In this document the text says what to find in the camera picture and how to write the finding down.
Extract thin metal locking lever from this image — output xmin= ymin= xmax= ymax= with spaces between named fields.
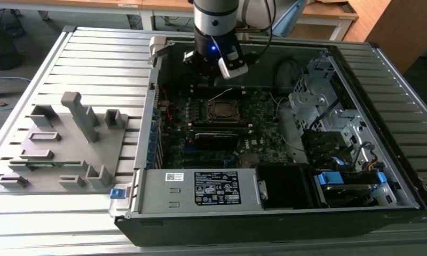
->
xmin=211 ymin=87 xmax=236 ymax=101

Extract silver CPU socket cover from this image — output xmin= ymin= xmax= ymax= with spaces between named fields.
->
xmin=208 ymin=101 xmax=243 ymax=122

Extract silver CPU green substrate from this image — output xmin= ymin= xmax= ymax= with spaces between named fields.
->
xmin=215 ymin=103 xmax=236 ymax=118

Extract silver drive cage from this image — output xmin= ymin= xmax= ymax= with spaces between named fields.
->
xmin=287 ymin=52 xmax=372 ymax=150

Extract wooden desk white legs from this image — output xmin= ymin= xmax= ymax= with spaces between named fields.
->
xmin=0 ymin=0 xmax=145 ymax=21
xmin=141 ymin=0 xmax=359 ymax=41

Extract black graphics card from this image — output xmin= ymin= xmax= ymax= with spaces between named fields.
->
xmin=193 ymin=132 xmax=240 ymax=150

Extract green motherboard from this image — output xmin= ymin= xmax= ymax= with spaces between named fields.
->
xmin=157 ymin=85 xmax=300 ymax=170

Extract brown chipset heatsink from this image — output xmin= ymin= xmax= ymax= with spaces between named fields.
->
xmin=240 ymin=154 xmax=260 ymax=167

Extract black mesh basket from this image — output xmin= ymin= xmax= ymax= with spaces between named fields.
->
xmin=0 ymin=7 xmax=26 ymax=38

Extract wooden cabinet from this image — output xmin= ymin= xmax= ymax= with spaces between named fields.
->
xmin=343 ymin=0 xmax=427 ymax=78

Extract grey plastic parts rack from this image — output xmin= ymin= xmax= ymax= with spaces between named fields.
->
xmin=0 ymin=91 xmax=131 ymax=195

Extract black trash bin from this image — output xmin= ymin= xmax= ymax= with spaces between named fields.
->
xmin=0 ymin=36 xmax=24 ymax=71

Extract grey power supply unit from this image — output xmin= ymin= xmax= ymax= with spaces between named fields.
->
xmin=137 ymin=167 xmax=263 ymax=214

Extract hard disk in blue carrier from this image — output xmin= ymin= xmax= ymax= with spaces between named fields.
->
xmin=315 ymin=170 xmax=392 ymax=208

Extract green RAM stick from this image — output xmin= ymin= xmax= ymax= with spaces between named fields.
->
xmin=25 ymin=161 xmax=69 ymax=169

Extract black open PC case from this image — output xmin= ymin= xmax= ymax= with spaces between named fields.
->
xmin=108 ymin=36 xmax=427 ymax=247

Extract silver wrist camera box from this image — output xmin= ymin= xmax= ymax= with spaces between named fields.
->
xmin=216 ymin=45 xmax=251 ymax=80

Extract grey plastic case bracket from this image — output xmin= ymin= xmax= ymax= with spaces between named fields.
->
xmin=147 ymin=36 xmax=168 ymax=66

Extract CPU socket metal frame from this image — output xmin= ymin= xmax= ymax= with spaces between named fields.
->
xmin=205 ymin=99 xmax=245 ymax=124

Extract black cable bundle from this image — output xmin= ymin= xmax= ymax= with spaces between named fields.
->
xmin=300 ymin=130 xmax=355 ymax=167

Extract coloured wire bundle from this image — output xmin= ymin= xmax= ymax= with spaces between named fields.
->
xmin=363 ymin=157 xmax=382 ymax=171

